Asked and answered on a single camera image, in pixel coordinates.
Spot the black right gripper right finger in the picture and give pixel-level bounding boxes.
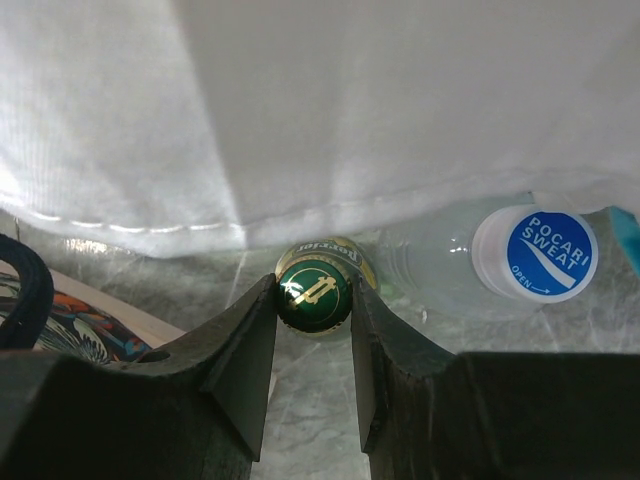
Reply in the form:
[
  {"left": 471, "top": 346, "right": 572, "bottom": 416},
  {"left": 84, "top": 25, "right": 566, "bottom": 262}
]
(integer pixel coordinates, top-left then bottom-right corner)
[{"left": 351, "top": 277, "right": 639, "bottom": 479}]

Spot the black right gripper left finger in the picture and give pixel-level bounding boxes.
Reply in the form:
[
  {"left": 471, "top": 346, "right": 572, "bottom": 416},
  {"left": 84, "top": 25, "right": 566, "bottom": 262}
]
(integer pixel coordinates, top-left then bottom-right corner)
[{"left": 1, "top": 274, "right": 277, "bottom": 479}]

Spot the clear Pocari Sweat bottle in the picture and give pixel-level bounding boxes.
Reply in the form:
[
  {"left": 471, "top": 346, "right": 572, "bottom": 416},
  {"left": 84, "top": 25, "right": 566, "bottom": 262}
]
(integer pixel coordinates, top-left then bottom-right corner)
[{"left": 378, "top": 196, "right": 599, "bottom": 321}]

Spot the dark green Perrier bottle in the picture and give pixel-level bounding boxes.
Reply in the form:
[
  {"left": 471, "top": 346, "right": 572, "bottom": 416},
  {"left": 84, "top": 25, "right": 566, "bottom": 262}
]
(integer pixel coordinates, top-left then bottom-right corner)
[{"left": 275, "top": 237, "right": 379, "bottom": 341}]

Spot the beige canvas tote bag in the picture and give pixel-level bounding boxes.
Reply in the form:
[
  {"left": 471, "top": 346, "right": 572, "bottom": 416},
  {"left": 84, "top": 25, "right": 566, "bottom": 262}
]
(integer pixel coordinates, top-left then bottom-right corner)
[{"left": 1, "top": 234, "right": 184, "bottom": 365}]

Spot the teal cloth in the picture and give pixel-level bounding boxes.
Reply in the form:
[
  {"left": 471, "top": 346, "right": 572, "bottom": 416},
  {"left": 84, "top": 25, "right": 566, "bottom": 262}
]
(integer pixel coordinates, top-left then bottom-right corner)
[{"left": 609, "top": 207, "right": 640, "bottom": 276}]

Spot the white hanging shirt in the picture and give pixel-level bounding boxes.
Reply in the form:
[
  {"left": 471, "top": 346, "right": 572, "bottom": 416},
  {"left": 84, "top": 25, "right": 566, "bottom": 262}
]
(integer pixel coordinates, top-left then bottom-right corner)
[{"left": 1, "top": 1, "right": 639, "bottom": 257}]

